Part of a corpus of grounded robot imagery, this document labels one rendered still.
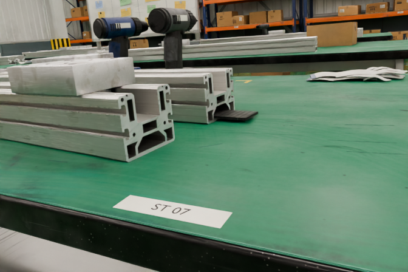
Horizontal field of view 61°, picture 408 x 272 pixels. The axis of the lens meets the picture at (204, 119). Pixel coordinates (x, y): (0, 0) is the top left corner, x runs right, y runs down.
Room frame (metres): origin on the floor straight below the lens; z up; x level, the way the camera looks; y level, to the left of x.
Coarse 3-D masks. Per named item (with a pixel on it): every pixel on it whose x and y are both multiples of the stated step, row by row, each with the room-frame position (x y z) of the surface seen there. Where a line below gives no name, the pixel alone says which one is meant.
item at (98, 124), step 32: (0, 96) 0.57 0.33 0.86; (32, 96) 0.52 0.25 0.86; (64, 96) 0.47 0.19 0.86; (96, 96) 0.44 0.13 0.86; (128, 96) 0.43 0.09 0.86; (160, 96) 0.49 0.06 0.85; (0, 128) 0.58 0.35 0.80; (32, 128) 0.53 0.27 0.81; (64, 128) 0.50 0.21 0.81; (96, 128) 0.44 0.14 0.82; (128, 128) 0.42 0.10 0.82; (160, 128) 0.47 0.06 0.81; (128, 160) 0.42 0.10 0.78
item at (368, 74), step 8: (320, 72) 1.00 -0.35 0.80; (328, 72) 0.98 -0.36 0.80; (344, 72) 0.95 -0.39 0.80; (352, 72) 0.92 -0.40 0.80; (360, 72) 0.91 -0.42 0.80; (368, 72) 0.90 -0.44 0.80; (376, 72) 0.89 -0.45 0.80; (384, 72) 0.87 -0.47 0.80; (392, 72) 0.87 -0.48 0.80; (400, 72) 0.87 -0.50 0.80; (328, 80) 0.92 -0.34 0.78; (384, 80) 0.85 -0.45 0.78
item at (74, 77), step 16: (32, 64) 0.56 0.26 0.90; (48, 64) 0.51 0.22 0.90; (64, 64) 0.48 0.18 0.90; (80, 64) 0.46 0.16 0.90; (96, 64) 0.48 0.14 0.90; (112, 64) 0.51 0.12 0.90; (128, 64) 0.53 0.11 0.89; (16, 80) 0.53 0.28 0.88; (32, 80) 0.50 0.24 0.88; (48, 80) 0.48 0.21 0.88; (64, 80) 0.46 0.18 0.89; (80, 80) 0.46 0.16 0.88; (96, 80) 0.48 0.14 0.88; (112, 80) 0.50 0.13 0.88; (128, 80) 0.53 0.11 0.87
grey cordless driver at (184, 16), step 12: (156, 12) 0.84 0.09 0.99; (168, 12) 0.85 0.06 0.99; (180, 12) 0.89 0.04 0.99; (156, 24) 0.84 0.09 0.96; (168, 24) 0.84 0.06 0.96; (180, 24) 0.88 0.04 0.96; (192, 24) 0.94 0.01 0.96; (168, 36) 0.88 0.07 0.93; (180, 36) 0.90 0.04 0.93; (168, 48) 0.87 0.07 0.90; (180, 48) 0.89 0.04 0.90; (168, 60) 0.86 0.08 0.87; (180, 60) 0.89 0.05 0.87
